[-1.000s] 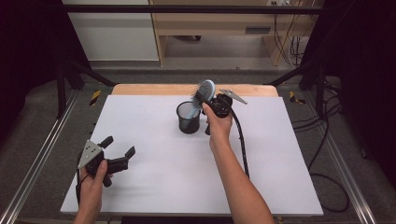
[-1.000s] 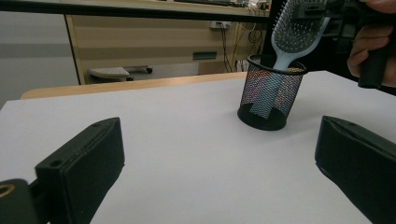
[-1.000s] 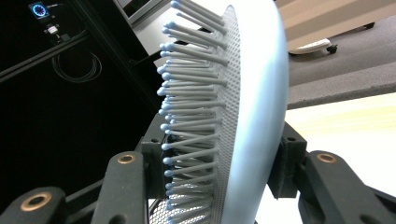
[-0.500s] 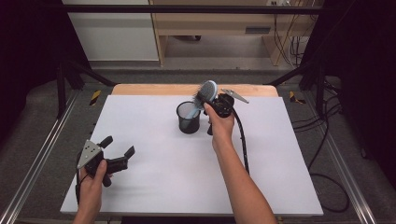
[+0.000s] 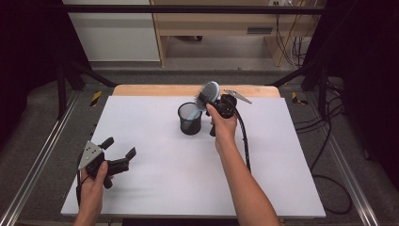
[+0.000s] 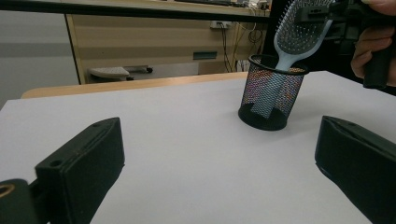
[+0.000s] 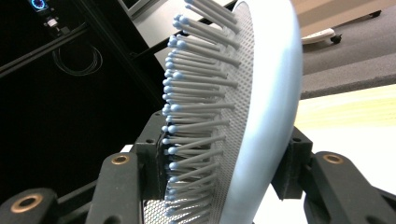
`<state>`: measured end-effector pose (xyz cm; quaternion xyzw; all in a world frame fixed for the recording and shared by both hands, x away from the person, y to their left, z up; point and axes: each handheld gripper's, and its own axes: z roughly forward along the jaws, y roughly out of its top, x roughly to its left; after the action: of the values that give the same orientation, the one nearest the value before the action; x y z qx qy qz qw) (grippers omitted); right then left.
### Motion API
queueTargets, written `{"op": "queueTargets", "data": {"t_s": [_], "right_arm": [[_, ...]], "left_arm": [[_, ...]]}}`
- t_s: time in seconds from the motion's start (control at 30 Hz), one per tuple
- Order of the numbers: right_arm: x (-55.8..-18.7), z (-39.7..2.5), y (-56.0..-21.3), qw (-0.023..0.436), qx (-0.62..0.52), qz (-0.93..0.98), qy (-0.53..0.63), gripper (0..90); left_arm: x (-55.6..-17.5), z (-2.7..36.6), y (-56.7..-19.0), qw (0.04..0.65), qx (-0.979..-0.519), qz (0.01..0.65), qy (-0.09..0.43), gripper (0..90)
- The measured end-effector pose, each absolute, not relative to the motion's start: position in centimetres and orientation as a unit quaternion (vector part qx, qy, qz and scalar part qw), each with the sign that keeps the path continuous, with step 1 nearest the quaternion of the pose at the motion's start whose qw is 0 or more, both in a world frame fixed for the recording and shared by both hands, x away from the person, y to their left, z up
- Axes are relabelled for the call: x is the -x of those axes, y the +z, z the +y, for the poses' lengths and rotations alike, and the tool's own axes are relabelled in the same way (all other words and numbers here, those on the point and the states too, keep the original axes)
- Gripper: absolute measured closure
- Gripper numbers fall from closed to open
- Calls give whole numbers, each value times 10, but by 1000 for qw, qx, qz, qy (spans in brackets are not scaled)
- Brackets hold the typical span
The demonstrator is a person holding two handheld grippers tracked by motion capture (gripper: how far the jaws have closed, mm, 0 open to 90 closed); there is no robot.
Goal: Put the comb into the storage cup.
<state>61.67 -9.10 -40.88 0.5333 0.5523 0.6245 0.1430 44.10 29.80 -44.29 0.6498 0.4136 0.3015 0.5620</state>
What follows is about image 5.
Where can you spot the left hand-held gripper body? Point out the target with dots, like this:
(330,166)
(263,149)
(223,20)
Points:
(91,155)

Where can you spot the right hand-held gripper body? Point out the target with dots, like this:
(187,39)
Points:
(227,105)

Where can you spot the light blue hairbrush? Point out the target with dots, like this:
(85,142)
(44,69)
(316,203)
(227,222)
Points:
(213,89)

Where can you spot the black mesh pen holder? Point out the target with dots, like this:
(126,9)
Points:
(189,128)

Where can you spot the person's right hand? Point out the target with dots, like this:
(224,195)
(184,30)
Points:
(226,132)

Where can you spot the person's left hand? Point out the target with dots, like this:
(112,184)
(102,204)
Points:
(91,188)

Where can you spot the white table sheet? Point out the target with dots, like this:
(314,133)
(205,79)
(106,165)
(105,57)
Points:
(163,182)

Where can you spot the yellow black floor tape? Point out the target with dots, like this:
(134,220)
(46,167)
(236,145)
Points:
(296,98)
(96,98)

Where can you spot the wooden table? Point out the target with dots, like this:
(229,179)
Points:
(156,90)

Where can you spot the black metal stand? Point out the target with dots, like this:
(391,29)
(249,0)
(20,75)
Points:
(62,84)
(316,81)

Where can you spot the wooden office desk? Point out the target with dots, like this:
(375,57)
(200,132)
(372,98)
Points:
(213,22)

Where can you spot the grey desk label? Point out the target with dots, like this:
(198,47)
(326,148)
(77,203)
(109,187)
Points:
(259,30)

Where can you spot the black horizontal bar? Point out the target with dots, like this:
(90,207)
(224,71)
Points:
(188,9)

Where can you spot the black curtain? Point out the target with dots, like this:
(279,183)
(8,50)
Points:
(25,56)
(370,62)

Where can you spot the aluminium floor rail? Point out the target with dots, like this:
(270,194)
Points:
(37,157)
(354,188)

